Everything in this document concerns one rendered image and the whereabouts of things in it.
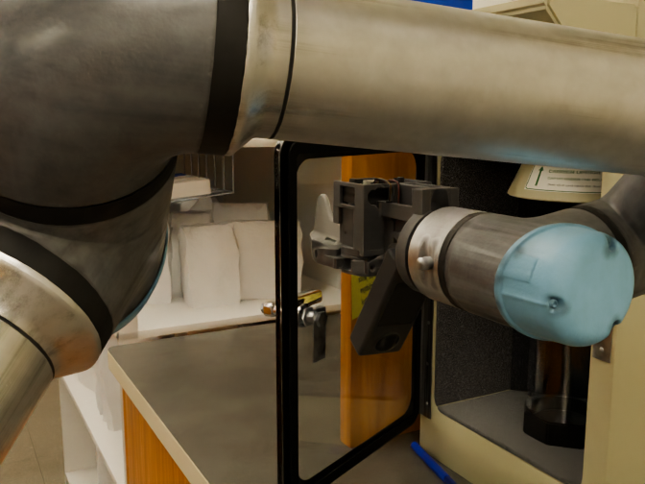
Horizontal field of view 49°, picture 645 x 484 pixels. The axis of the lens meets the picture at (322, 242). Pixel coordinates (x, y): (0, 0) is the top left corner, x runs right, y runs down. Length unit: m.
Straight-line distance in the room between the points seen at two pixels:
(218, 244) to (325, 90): 1.56
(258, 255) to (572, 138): 1.61
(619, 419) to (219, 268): 1.27
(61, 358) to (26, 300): 0.04
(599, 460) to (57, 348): 0.59
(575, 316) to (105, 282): 0.27
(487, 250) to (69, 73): 0.29
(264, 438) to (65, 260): 0.77
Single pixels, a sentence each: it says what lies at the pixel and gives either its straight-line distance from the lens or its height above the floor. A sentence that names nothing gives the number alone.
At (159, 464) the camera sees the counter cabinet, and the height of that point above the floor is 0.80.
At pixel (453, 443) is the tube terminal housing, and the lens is 1.01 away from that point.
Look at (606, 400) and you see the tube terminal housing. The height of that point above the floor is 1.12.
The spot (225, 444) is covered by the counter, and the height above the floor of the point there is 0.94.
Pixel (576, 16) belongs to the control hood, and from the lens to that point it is 0.69.
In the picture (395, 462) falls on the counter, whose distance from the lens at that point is 1.04.
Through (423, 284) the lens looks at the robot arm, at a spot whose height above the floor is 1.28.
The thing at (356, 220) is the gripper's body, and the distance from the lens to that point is 0.61.
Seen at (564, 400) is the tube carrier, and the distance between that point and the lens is 0.92.
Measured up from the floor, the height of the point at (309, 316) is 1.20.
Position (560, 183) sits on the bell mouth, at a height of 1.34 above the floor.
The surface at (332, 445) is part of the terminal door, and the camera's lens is 0.86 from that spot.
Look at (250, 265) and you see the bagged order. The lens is 1.95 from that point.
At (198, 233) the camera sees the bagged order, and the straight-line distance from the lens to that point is 1.88.
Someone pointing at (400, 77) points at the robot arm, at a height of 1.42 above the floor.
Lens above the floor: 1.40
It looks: 10 degrees down
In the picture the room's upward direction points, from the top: straight up
